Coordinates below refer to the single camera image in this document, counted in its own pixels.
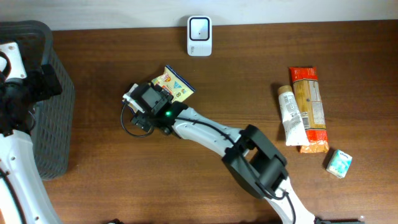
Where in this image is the dark grey plastic basket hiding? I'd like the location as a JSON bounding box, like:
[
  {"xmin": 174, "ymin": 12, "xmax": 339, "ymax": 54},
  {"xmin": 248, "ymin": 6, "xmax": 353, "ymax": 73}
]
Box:
[{"xmin": 1, "ymin": 21, "xmax": 75, "ymax": 180}]

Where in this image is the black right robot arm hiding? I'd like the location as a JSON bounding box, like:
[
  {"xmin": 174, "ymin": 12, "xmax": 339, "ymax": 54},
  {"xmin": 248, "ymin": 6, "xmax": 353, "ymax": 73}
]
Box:
[{"xmin": 123, "ymin": 83, "xmax": 317, "ymax": 224}]

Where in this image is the white blue label tag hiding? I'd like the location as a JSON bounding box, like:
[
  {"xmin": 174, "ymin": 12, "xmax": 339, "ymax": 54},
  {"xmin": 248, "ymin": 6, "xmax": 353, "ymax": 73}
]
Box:
[{"xmin": 326, "ymin": 150, "xmax": 353, "ymax": 179}]

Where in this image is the white tube gold cap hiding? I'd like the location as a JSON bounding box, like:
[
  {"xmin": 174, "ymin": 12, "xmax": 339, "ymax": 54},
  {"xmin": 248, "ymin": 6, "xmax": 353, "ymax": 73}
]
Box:
[{"xmin": 277, "ymin": 85, "xmax": 310, "ymax": 146}]

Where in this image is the spaghetti pasta packet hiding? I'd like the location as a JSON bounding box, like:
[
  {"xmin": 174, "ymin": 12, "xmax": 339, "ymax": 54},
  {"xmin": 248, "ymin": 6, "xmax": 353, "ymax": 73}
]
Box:
[{"xmin": 289, "ymin": 67, "xmax": 330, "ymax": 153}]

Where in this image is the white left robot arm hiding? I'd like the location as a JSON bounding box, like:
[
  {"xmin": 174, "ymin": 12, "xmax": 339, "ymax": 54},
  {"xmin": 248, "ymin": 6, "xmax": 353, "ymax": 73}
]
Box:
[{"xmin": 1, "ymin": 64, "xmax": 62, "ymax": 223}]

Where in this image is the yellow snack bag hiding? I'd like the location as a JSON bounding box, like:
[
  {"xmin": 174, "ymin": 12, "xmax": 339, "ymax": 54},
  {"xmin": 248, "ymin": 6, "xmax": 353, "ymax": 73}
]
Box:
[{"xmin": 123, "ymin": 65, "xmax": 195, "ymax": 105}]

